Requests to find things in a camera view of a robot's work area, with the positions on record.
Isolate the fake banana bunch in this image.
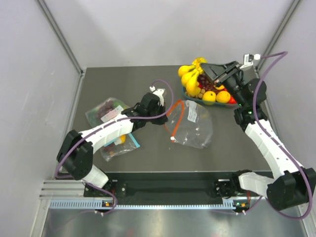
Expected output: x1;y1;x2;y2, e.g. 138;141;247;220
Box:
178;57;207;94

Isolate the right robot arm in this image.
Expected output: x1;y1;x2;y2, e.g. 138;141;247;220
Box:
200;61;316;211

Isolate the upper blue zip bag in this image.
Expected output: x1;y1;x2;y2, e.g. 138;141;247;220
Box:
85;97;129;127

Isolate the fake longan cluster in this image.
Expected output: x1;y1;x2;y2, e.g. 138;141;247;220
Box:
185;89;205;99

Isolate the fake red tomato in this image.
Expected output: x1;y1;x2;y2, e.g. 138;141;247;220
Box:
228;96;237;104

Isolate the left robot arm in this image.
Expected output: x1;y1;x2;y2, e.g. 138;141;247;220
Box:
56;89;168;196

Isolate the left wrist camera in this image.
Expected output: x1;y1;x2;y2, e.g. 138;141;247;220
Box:
149;85;166;106

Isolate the fake yellow lemon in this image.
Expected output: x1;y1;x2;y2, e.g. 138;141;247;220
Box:
202;91;216;106

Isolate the teal plastic fruit basket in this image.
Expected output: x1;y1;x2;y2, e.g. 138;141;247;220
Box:
182;87;238;109

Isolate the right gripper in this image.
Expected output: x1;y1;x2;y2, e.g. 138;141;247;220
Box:
200;61;247;107

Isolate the red zip bag with fruit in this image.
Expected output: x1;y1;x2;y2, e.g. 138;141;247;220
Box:
164;100;213;149

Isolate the grey slotted cable duct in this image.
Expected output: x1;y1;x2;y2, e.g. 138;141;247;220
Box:
49;197;247;210

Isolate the purple grape bunch from bag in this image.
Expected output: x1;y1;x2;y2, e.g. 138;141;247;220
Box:
197;75;218;94

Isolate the lower blue zip bag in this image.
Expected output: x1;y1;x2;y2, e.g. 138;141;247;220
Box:
100;133;140;161

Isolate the blue zip bag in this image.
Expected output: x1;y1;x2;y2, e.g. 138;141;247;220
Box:
100;133;140;161
85;97;129;127

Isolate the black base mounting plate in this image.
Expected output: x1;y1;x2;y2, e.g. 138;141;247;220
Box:
55;171;272;198

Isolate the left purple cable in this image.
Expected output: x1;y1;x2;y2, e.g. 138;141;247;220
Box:
48;79;174;232

